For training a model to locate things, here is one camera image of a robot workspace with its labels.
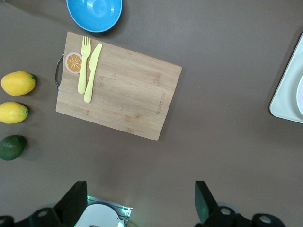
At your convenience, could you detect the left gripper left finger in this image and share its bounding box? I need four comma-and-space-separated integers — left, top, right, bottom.
0, 181, 88, 227

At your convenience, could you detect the blue bowl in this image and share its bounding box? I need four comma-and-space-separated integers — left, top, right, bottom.
66, 0, 123, 33

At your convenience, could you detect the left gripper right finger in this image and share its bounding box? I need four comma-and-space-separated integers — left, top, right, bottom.
195, 181, 288, 227

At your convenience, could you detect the cream tray with bear print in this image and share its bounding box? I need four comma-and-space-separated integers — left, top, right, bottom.
269, 32, 303, 124

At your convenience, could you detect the yellow plastic fork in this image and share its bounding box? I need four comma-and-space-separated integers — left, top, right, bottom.
77, 35, 92, 95

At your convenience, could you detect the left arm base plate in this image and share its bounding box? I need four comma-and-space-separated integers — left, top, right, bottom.
86, 195, 133, 227

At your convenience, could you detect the toy orange slice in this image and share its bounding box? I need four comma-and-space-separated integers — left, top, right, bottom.
65, 52, 83, 74

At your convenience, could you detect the yellow plastic knife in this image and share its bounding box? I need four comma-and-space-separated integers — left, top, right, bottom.
83, 43, 103, 104

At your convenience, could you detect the yellow lemon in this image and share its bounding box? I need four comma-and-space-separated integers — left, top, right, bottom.
0, 70, 36, 96
0, 101, 29, 124

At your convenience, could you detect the white round plate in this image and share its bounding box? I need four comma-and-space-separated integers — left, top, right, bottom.
295, 74, 303, 119

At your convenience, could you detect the wooden cutting board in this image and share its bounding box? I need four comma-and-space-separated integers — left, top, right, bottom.
55, 31, 182, 142

